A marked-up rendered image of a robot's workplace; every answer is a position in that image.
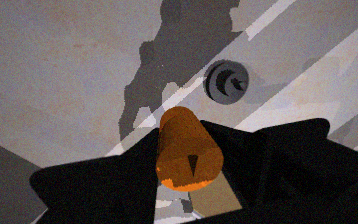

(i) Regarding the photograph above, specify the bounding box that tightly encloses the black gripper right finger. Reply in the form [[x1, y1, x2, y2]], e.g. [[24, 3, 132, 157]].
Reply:
[[199, 118, 330, 209]]

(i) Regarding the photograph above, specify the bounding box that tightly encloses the black shaft on round pedestal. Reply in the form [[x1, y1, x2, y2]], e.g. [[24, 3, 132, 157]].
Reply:
[[206, 61, 250, 105]]

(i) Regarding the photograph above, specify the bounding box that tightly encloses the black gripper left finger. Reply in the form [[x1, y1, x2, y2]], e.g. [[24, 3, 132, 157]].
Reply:
[[29, 127, 159, 224]]

